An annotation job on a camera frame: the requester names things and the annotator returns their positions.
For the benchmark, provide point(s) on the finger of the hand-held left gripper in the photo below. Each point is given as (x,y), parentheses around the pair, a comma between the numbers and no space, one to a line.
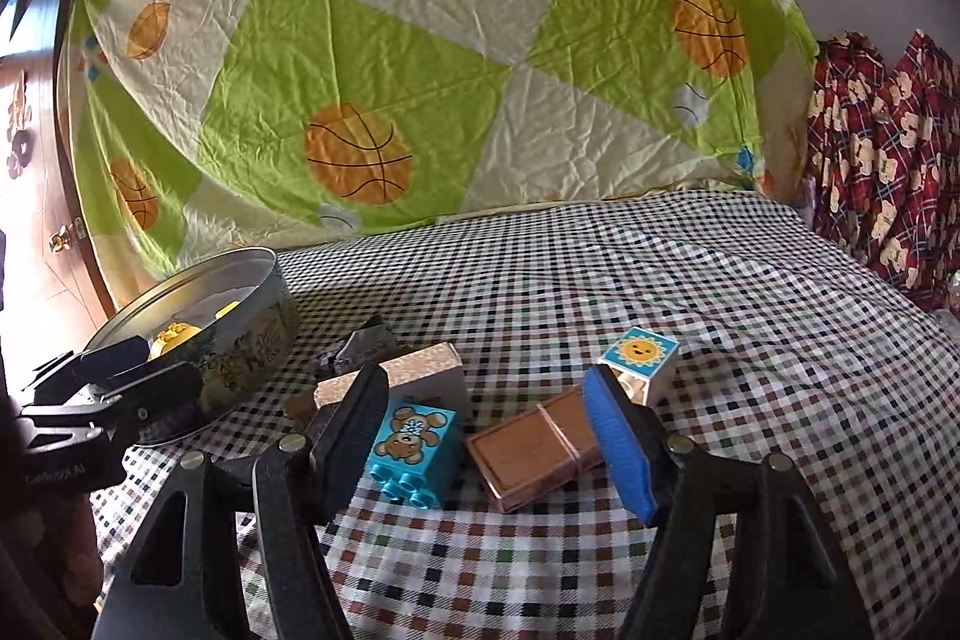
(112,353)
(161,389)

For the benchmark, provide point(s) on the small yellow piece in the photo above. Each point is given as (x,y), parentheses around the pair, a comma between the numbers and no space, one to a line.
(226,310)

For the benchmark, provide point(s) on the cork-topped white block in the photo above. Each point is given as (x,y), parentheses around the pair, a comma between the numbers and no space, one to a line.
(420,366)

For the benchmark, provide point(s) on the green cream ball-print sheet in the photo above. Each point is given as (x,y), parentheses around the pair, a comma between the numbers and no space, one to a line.
(450,85)

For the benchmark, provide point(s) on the white paper tin liner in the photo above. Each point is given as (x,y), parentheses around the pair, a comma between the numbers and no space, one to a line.
(206,304)

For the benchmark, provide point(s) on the copper rectangular case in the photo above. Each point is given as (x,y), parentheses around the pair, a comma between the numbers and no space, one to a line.
(525,452)

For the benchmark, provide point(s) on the round blue cookie tin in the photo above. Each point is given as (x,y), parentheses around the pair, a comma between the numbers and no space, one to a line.
(247,340)

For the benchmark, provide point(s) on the brown wooden door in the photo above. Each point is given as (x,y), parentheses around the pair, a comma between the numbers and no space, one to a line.
(45,280)

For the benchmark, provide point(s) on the wooden door ornament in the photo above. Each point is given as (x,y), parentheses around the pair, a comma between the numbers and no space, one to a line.
(19,130)

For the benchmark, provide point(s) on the dark grey rough object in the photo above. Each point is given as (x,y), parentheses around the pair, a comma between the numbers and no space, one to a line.
(364,340)

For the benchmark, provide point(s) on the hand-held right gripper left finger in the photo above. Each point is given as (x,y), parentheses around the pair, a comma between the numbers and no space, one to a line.
(349,445)

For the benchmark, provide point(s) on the checkered cloth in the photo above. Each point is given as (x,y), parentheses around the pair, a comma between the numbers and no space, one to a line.
(675,280)

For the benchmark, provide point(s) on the red plaid bear-print cloth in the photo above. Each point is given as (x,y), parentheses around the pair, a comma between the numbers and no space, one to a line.
(844,145)
(915,175)

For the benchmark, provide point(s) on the yellow toy block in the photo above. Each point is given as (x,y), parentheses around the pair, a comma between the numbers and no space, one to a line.
(176,338)

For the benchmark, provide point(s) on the white sun-print toy block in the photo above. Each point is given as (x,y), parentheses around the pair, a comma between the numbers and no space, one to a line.
(641,351)

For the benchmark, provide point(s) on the blue bear-print toy block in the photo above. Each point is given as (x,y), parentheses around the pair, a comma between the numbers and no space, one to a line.
(412,441)

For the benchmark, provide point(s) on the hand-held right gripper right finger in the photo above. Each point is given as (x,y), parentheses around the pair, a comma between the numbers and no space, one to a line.
(622,452)

